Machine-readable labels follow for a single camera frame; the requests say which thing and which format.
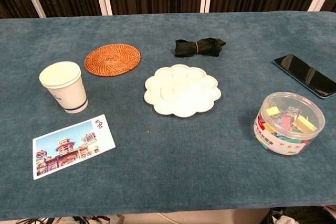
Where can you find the black folded cloth bundle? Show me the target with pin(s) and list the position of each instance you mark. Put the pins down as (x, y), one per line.
(199, 47)

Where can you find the blue velvet tablecloth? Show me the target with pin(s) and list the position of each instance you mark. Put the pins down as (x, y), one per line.
(168, 142)

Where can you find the white flower-shaped paint palette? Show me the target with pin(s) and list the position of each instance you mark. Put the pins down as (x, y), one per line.
(182, 91)

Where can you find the white paper cup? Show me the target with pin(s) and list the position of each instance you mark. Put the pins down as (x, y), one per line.
(68, 91)

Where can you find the postcard with palace picture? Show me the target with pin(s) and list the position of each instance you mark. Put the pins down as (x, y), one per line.
(71, 148)

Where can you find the round woven rattan coaster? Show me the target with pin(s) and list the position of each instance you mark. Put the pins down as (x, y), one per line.
(112, 59)

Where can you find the clear tub of binder clips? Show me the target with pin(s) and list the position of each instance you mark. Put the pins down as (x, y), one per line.
(287, 125)

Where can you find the black smartphone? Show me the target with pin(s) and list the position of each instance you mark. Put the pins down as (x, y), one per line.
(305, 75)

